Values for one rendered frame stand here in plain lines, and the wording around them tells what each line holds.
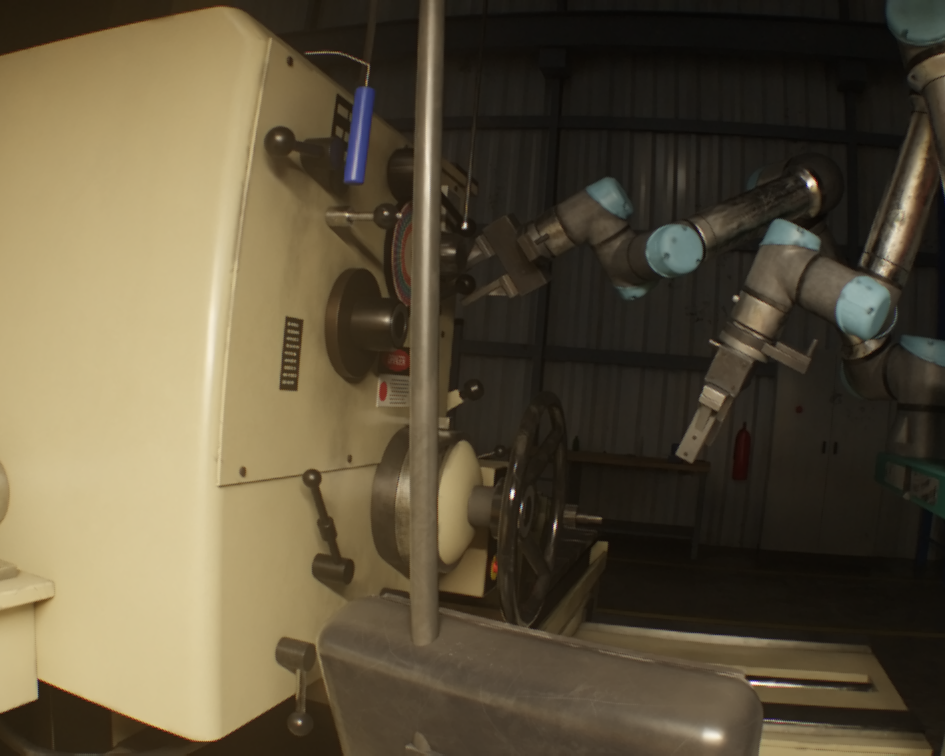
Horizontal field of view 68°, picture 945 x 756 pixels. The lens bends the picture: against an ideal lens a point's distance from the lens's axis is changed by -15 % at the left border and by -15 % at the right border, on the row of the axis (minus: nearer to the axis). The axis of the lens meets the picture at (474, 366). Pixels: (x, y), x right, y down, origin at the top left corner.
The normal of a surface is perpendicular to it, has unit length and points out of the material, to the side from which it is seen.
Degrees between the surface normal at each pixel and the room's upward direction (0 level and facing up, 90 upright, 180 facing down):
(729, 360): 98
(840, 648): 90
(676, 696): 20
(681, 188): 90
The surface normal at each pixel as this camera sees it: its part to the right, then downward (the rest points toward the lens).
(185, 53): -0.29, -0.05
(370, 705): -0.52, 0.27
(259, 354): 0.95, 0.07
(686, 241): 0.30, 0.00
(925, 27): -0.68, -0.20
